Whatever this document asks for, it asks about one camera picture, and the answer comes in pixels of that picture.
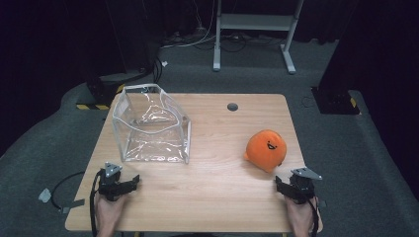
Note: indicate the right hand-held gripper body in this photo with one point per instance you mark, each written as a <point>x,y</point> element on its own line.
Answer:
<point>301,189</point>

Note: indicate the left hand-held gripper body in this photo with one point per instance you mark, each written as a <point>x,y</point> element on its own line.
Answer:
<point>110,187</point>

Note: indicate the orange plush toy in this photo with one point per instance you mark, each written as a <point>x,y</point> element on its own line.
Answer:
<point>265,149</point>

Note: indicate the transparent plastic bag white trim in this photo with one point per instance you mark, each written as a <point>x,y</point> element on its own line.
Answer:
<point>154,144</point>

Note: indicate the person's left hand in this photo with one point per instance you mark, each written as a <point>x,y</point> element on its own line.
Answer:
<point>108,210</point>

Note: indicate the person's right hand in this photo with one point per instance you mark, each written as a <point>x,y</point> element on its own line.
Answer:
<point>299,214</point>

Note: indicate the long grey tape strip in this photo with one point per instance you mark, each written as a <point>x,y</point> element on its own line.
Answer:
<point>73,205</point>

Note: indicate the small grey tape piece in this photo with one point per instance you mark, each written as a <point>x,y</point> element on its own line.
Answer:
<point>45,195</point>

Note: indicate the grey table grommet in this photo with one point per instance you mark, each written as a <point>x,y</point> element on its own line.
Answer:
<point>232,106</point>

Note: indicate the black stand base striped tape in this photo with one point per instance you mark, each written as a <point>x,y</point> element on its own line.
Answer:
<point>108,89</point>

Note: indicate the black stand base yellow mark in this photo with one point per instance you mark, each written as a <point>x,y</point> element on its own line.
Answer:
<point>336,100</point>

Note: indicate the white metal stand frame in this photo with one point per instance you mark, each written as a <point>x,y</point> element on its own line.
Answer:
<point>253,21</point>

